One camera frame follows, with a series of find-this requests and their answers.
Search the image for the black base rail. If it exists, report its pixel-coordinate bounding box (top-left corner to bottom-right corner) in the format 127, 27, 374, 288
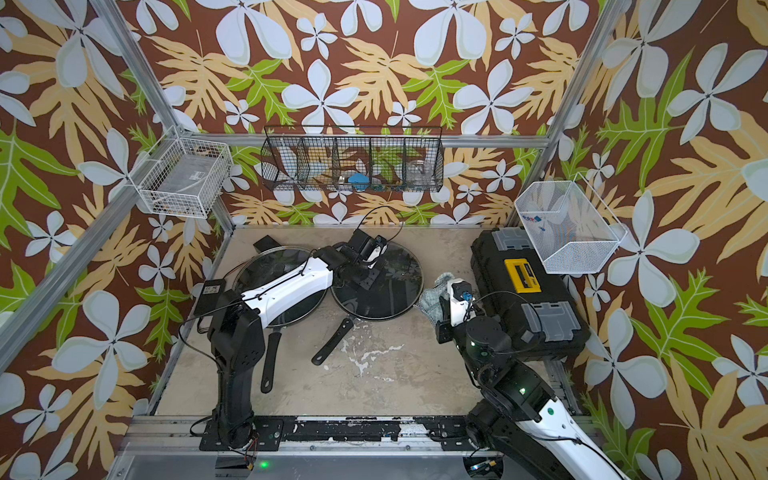
197, 415, 475, 453

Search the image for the small pan with lid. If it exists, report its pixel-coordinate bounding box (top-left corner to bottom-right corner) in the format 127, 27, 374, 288
310, 241, 425, 367

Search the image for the glass pot lid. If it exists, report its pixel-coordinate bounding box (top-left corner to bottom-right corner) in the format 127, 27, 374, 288
329, 241, 425, 322
233, 246, 333, 328

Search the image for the white wire basket left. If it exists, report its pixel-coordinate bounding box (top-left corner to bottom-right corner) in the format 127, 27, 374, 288
131, 127, 233, 219

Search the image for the large black frying pan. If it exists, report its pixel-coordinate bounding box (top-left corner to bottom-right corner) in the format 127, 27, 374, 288
234, 246, 326, 394

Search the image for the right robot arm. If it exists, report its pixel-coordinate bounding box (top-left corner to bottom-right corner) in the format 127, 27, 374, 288
436, 299, 627, 479

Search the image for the green microfibre cloth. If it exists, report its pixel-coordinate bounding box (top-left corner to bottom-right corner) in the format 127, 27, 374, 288
418, 272, 456, 326

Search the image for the white mesh basket right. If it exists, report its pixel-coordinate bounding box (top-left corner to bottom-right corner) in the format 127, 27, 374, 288
515, 174, 629, 275

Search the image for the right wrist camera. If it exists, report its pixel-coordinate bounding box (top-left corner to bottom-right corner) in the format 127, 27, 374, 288
447, 278, 476, 327

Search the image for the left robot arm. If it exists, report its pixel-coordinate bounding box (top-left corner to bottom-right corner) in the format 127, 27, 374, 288
203, 232, 389, 451

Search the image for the black yellow toolbox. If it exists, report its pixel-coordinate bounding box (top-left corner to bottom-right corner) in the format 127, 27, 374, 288
470, 227, 590, 361

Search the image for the black wire basket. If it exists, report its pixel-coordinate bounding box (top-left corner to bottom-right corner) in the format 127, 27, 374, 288
259, 126, 445, 192

